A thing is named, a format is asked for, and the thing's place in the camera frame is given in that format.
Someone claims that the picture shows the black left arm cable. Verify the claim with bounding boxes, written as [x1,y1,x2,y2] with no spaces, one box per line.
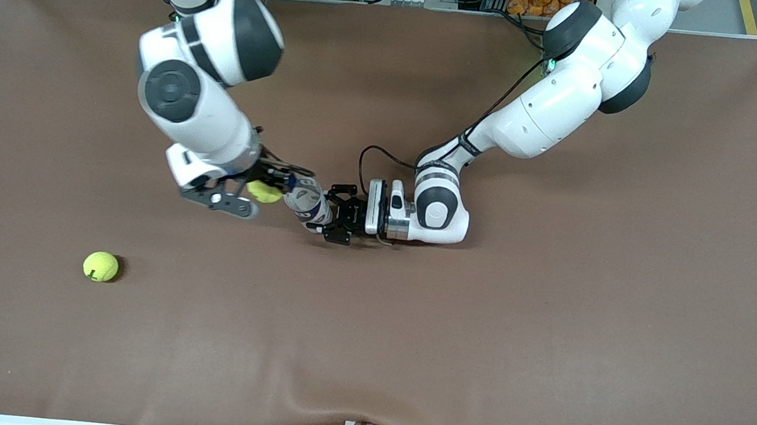
[356,44,548,202]

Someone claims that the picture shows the clear Wilson tennis ball can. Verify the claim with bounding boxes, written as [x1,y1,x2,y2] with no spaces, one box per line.
[279,174,339,236]

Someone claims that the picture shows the yellow tennis ball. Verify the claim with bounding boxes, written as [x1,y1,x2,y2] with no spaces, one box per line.
[81,249,121,285]
[245,179,286,206]

